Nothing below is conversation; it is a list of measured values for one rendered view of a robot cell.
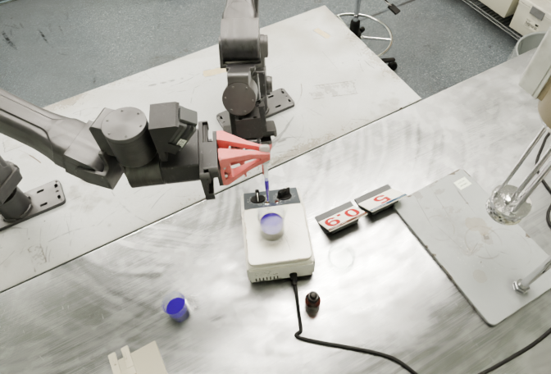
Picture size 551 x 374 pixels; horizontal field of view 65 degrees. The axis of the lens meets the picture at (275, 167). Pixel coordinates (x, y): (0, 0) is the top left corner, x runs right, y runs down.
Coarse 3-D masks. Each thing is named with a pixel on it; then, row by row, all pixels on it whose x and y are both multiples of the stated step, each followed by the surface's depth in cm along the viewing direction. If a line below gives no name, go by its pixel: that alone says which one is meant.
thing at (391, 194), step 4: (388, 192) 97; (392, 192) 96; (396, 192) 96; (380, 196) 96; (384, 196) 96; (388, 196) 95; (392, 196) 94; (396, 196) 94; (368, 200) 96; (372, 200) 95; (376, 200) 95; (380, 200) 94; (384, 200) 94; (388, 200) 93; (364, 204) 95; (368, 204) 94; (372, 204) 94; (376, 204) 93; (380, 204) 92
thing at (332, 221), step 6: (348, 210) 94; (354, 210) 94; (360, 210) 93; (336, 216) 94; (342, 216) 93; (348, 216) 92; (354, 216) 91; (324, 222) 93; (330, 222) 92; (336, 222) 91
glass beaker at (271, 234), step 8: (264, 200) 79; (272, 200) 80; (264, 208) 81; (272, 208) 81; (280, 208) 80; (256, 216) 78; (280, 224) 78; (264, 232) 80; (272, 232) 79; (280, 232) 80; (272, 240) 82
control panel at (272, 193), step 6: (264, 192) 95; (270, 192) 95; (276, 192) 95; (294, 192) 94; (246, 198) 93; (270, 198) 92; (276, 198) 92; (294, 198) 92; (246, 204) 91; (252, 204) 91; (258, 204) 91
